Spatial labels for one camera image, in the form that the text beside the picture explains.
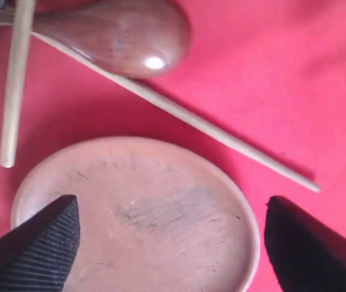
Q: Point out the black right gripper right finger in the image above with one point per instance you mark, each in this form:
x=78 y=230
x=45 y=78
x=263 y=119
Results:
x=305 y=254

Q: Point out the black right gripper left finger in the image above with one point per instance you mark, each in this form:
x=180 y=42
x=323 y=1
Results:
x=38 y=255

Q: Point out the brown wooden plate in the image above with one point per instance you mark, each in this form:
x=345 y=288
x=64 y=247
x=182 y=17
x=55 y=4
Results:
x=153 y=216

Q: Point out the brown wooden spoon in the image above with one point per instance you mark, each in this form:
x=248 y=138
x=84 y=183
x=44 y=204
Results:
x=135 y=39

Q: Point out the red table cloth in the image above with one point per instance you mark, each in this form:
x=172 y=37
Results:
x=272 y=73

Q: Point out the lower wooden chopstick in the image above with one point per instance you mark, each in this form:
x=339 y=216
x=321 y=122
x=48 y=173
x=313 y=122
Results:
x=21 y=29

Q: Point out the wooden chopstick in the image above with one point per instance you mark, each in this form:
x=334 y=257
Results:
x=188 y=117
x=21 y=29

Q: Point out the upper wooden chopstick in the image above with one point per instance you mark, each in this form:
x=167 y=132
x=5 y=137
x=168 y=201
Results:
x=188 y=117

